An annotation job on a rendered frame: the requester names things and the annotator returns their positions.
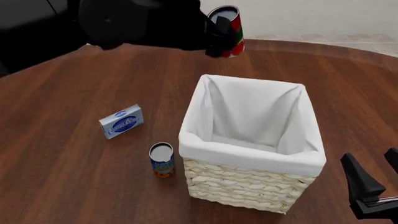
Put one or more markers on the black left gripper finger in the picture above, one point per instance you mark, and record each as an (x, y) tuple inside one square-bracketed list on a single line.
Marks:
[(224, 23)]

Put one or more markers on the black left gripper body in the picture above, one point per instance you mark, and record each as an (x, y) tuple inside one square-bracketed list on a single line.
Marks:
[(214, 39)]

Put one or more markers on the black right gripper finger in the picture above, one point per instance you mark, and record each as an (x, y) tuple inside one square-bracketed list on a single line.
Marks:
[(392, 159), (360, 177)]

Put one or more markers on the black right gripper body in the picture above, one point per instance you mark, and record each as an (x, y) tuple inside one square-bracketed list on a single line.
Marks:
[(376, 207)]

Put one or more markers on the red tomato sauce tin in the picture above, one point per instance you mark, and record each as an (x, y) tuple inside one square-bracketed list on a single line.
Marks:
[(237, 28)]

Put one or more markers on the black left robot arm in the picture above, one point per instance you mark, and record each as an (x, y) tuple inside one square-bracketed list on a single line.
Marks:
[(124, 21)]

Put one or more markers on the white cloth basket liner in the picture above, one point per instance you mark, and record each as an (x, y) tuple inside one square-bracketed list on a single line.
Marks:
[(248, 112)]

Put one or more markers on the woven cream wicker basket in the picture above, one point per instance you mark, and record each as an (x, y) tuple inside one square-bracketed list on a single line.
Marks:
[(248, 186)]

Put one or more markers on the blue cream cheese box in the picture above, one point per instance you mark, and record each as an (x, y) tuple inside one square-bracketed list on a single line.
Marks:
[(122, 124)]

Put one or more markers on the blue and orange soup tin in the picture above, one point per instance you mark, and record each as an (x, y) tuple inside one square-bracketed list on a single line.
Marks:
[(162, 164)]

